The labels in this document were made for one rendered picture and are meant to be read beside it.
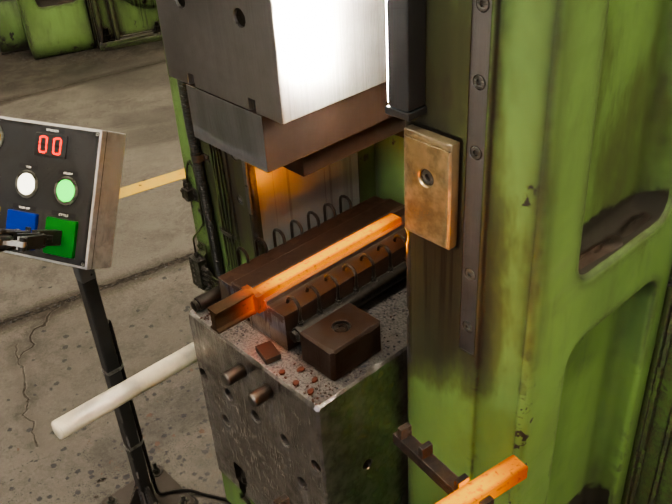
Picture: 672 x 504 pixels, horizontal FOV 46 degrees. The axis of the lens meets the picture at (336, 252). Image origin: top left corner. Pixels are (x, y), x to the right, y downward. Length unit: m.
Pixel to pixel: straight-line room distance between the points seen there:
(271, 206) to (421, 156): 0.56
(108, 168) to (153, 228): 2.02
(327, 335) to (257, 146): 0.35
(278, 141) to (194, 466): 1.48
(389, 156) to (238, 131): 0.57
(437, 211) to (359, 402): 0.40
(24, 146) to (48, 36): 4.36
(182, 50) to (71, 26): 4.80
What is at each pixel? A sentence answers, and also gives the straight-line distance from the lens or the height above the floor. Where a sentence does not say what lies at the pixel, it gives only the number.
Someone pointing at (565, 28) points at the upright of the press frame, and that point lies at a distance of 0.98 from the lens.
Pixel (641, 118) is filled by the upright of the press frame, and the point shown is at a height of 1.30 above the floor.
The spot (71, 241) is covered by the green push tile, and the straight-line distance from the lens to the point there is 1.67.
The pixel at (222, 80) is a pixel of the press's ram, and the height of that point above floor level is 1.40.
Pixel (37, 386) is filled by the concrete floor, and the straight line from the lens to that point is 2.96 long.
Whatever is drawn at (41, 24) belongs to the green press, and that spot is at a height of 0.23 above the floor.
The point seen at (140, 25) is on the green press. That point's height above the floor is 0.12.
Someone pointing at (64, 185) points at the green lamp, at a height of 1.10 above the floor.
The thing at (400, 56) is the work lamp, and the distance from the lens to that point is 1.08.
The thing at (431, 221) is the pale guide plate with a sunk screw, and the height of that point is 1.22.
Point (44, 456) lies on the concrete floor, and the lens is 2.70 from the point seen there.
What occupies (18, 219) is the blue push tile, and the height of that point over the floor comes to 1.03.
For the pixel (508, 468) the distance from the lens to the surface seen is 1.13.
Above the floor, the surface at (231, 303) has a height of 1.02.
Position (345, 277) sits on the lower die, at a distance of 1.46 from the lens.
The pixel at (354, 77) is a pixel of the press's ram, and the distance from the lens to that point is 1.22.
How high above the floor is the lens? 1.83
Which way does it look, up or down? 33 degrees down
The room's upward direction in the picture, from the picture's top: 4 degrees counter-clockwise
